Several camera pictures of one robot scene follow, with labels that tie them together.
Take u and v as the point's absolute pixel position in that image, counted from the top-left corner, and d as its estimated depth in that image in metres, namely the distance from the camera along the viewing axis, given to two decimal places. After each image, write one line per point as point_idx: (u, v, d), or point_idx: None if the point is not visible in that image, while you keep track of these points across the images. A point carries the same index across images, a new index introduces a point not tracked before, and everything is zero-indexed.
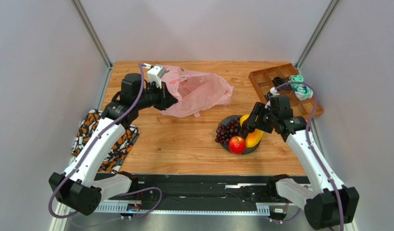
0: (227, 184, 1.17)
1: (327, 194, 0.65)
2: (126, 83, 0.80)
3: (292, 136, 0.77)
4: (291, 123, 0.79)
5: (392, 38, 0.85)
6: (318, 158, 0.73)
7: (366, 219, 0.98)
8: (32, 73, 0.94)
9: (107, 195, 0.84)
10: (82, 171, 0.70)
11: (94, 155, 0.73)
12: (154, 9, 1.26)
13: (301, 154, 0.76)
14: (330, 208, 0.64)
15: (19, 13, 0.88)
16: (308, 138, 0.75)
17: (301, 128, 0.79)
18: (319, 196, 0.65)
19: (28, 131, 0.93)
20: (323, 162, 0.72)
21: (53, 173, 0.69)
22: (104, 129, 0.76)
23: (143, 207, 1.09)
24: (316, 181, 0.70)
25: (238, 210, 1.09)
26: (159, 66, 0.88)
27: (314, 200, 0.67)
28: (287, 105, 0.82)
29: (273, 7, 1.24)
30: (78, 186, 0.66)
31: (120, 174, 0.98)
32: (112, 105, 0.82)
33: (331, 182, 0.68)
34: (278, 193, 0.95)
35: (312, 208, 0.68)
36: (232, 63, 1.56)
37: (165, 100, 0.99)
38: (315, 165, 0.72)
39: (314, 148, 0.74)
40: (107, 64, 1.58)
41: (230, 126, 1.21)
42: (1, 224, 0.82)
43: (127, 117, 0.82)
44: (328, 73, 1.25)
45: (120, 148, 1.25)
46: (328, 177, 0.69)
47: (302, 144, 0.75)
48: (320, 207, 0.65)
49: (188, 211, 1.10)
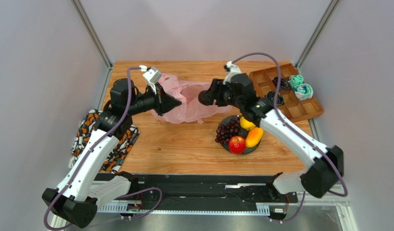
0: (227, 184, 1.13)
1: (319, 162, 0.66)
2: (115, 92, 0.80)
3: (263, 120, 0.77)
4: (258, 109, 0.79)
5: (392, 38, 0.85)
6: (297, 132, 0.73)
7: (367, 219, 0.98)
8: (32, 73, 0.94)
9: (104, 202, 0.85)
10: (74, 186, 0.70)
11: (86, 170, 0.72)
12: (154, 9, 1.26)
13: (280, 134, 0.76)
14: (326, 173, 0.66)
15: (19, 13, 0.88)
16: (280, 117, 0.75)
17: (269, 109, 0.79)
18: (313, 168, 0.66)
19: (28, 131, 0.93)
20: (302, 134, 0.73)
21: (46, 189, 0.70)
22: (96, 142, 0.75)
23: (143, 207, 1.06)
24: (304, 154, 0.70)
25: (238, 210, 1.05)
26: (154, 70, 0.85)
27: (311, 174, 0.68)
28: (251, 89, 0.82)
29: (273, 7, 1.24)
30: (71, 203, 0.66)
31: (118, 176, 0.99)
32: (105, 115, 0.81)
33: (317, 149, 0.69)
34: (281, 191, 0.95)
35: (310, 183, 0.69)
36: (232, 63, 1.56)
37: (164, 105, 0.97)
38: (297, 139, 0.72)
39: (289, 124, 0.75)
40: (107, 64, 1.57)
41: (230, 126, 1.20)
42: (1, 224, 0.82)
43: (120, 127, 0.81)
44: (328, 73, 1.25)
45: (120, 148, 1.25)
46: (312, 146, 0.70)
47: (277, 124, 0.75)
48: (318, 177, 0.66)
49: (188, 211, 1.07)
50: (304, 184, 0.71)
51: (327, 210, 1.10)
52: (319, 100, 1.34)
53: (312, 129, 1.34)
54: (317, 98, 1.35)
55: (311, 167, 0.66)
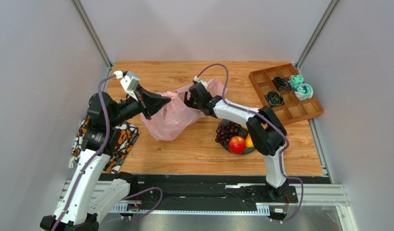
0: (227, 184, 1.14)
1: (252, 119, 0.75)
2: (92, 112, 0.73)
3: (215, 109, 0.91)
4: (210, 103, 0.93)
5: (392, 38, 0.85)
6: (236, 107, 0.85)
7: (367, 219, 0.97)
8: (31, 73, 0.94)
9: (105, 213, 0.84)
10: (71, 211, 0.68)
11: (81, 193, 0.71)
12: (154, 9, 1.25)
13: (228, 113, 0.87)
14: (260, 128, 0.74)
15: (19, 13, 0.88)
16: (224, 101, 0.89)
17: (219, 101, 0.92)
18: (248, 125, 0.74)
19: (28, 131, 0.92)
20: (241, 106, 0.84)
21: (43, 217, 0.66)
22: (87, 164, 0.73)
23: (143, 207, 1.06)
24: (243, 120, 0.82)
25: (238, 210, 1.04)
26: (130, 78, 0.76)
27: (250, 132, 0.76)
28: (204, 90, 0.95)
29: (273, 7, 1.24)
30: (71, 228, 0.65)
31: (117, 180, 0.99)
32: (91, 133, 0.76)
33: (250, 111, 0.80)
34: (278, 181, 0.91)
35: (255, 140, 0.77)
36: (232, 63, 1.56)
37: (151, 108, 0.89)
38: (237, 111, 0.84)
39: (231, 104, 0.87)
40: (107, 64, 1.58)
41: (231, 126, 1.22)
42: (2, 224, 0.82)
43: (109, 143, 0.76)
44: (328, 73, 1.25)
45: (120, 148, 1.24)
46: (247, 111, 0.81)
47: (223, 107, 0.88)
48: (255, 134, 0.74)
49: (188, 211, 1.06)
50: (255, 147, 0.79)
51: (327, 210, 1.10)
52: (319, 100, 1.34)
53: (312, 129, 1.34)
54: (316, 98, 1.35)
55: (247, 124, 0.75)
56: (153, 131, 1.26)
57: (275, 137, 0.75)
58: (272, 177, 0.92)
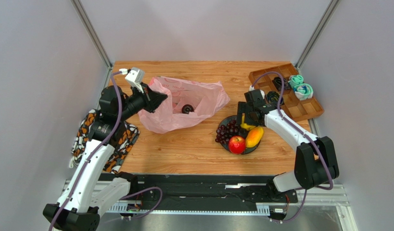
0: (227, 184, 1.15)
1: (305, 146, 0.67)
2: (104, 102, 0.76)
3: (266, 116, 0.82)
4: (264, 107, 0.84)
5: (392, 38, 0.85)
6: (291, 124, 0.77)
7: (366, 219, 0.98)
8: (32, 73, 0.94)
9: (104, 210, 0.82)
10: (75, 198, 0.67)
11: (85, 181, 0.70)
12: (154, 9, 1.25)
13: (278, 127, 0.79)
14: (311, 157, 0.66)
15: (18, 14, 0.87)
16: (279, 112, 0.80)
17: (273, 109, 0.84)
18: (298, 148, 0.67)
19: (28, 131, 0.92)
20: (295, 125, 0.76)
21: (46, 204, 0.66)
22: (93, 152, 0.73)
23: (143, 207, 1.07)
24: (294, 141, 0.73)
25: (238, 210, 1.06)
26: (135, 70, 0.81)
27: (297, 156, 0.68)
28: (259, 96, 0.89)
29: (273, 8, 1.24)
30: (74, 215, 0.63)
31: (117, 178, 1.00)
32: (97, 124, 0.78)
33: (306, 136, 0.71)
34: (278, 189, 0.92)
35: (298, 167, 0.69)
36: (232, 63, 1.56)
37: (154, 102, 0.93)
38: (290, 129, 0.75)
39: (287, 119, 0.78)
40: (107, 64, 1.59)
41: (230, 126, 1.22)
42: (2, 224, 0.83)
43: (115, 134, 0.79)
44: (328, 73, 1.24)
45: (120, 148, 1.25)
46: (302, 134, 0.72)
47: (276, 119, 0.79)
48: (301, 160, 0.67)
49: (188, 211, 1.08)
50: (297, 173, 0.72)
51: (327, 210, 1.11)
52: (319, 100, 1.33)
53: (312, 129, 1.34)
54: (316, 98, 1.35)
55: (297, 148, 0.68)
56: (145, 121, 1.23)
57: (321, 172, 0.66)
58: (279, 181, 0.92)
